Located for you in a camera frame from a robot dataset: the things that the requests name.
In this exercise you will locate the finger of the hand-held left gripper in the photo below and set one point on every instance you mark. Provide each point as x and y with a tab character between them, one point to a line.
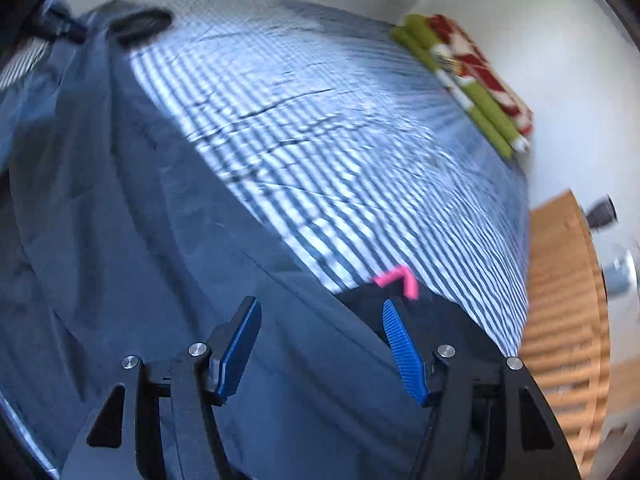
67	29

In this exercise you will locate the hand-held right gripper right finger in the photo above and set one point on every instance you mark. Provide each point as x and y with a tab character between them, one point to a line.
405	360

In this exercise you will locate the black garment with pink print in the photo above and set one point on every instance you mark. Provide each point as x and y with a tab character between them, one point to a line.
450	325

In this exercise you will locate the dark folded pants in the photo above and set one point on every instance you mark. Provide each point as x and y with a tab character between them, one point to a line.
142	22

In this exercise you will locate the dark vase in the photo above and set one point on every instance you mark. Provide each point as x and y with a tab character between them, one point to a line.
602	212

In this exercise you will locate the wooden slatted headboard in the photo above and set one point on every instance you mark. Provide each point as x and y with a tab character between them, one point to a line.
565	310

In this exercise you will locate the potted plant in pale pot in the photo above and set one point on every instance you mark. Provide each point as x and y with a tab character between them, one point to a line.
620	272

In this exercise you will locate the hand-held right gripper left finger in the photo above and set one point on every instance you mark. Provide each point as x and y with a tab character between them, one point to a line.
240	350

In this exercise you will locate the folded green red blanket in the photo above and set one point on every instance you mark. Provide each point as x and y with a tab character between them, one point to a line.
470	75

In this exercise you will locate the striped bed quilt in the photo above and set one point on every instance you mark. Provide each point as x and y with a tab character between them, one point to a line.
325	135

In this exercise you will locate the grey pants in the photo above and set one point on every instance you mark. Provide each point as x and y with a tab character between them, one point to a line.
150	240

